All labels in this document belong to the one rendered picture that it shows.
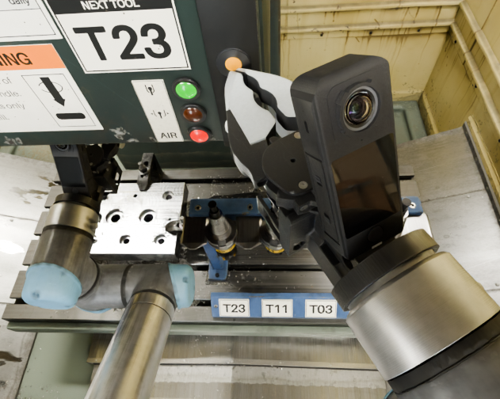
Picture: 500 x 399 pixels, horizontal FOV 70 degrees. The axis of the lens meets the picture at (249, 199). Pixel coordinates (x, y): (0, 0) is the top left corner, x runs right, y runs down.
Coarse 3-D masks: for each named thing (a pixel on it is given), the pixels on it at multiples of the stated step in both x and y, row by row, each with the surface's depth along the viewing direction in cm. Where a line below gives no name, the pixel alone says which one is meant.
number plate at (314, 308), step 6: (306, 300) 89; (312, 300) 89; (318, 300) 89; (324, 300) 89; (330, 300) 89; (306, 306) 90; (312, 306) 90; (318, 306) 90; (324, 306) 89; (330, 306) 89; (336, 306) 89; (306, 312) 90; (312, 312) 90; (318, 312) 90; (324, 312) 90; (330, 312) 90; (336, 312) 90
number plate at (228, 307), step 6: (222, 300) 91; (228, 300) 91; (234, 300) 91; (240, 300) 90; (246, 300) 90; (222, 306) 91; (228, 306) 91; (234, 306) 91; (240, 306) 91; (246, 306) 91; (222, 312) 92; (228, 312) 92; (234, 312) 92; (240, 312) 92; (246, 312) 91
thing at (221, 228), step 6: (210, 216) 65; (222, 216) 65; (210, 222) 66; (216, 222) 65; (222, 222) 66; (228, 222) 69; (210, 228) 68; (216, 228) 67; (222, 228) 67; (228, 228) 69; (210, 234) 70; (216, 234) 68; (222, 234) 68; (228, 234) 70
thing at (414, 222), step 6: (408, 216) 71; (414, 216) 70; (420, 216) 70; (426, 216) 70; (408, 222) 70; (414, 222) 70; (420, 222) 70; (426, 222) 70; (408, 228) 69; (414, 228) 69; (420, 228) 69; (426, 228) 69; (432, 234) 68
